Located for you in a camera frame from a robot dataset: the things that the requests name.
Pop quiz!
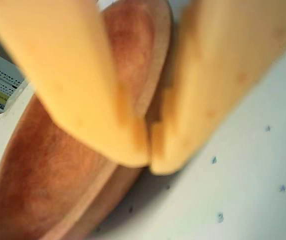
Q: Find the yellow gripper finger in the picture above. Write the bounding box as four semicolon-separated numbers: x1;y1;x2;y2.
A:
0;0;151;168
150;0;286;176

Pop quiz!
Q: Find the round wooden bowl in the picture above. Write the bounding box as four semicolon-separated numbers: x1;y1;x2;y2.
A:
0;0;175;240

